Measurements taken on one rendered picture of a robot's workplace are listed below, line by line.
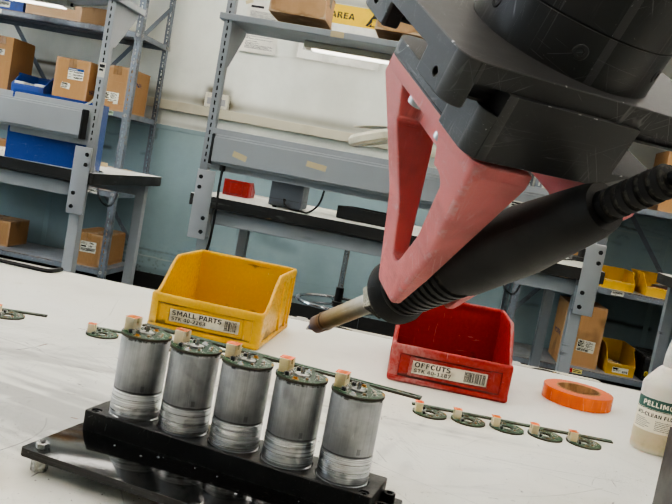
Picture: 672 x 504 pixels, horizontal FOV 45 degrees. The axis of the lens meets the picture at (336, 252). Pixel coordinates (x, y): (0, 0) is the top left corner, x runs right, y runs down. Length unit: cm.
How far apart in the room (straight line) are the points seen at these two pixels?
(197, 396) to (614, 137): 24
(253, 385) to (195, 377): 3
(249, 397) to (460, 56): 23
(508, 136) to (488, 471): 32
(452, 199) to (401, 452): 29
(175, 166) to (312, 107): 91
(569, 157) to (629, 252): 467
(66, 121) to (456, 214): 273
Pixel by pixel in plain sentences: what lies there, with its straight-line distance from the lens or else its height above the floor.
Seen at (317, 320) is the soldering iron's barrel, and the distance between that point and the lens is 35.
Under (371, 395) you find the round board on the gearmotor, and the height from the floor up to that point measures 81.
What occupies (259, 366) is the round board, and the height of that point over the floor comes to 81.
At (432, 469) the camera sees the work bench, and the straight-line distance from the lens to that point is 49.
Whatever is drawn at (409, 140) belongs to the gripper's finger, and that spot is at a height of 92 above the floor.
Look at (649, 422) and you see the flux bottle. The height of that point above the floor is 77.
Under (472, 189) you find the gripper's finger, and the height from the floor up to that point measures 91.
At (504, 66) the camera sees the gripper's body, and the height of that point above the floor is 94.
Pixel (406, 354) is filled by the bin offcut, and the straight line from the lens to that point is 66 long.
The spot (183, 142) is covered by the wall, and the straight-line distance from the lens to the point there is 501.
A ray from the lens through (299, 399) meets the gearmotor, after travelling 37.
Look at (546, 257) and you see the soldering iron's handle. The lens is 24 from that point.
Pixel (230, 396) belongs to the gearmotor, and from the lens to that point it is 39.
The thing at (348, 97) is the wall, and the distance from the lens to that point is 483.
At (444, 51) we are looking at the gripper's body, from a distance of 21.
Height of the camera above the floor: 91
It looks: 6 degrees down
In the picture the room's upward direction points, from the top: 11 degrees clockwise
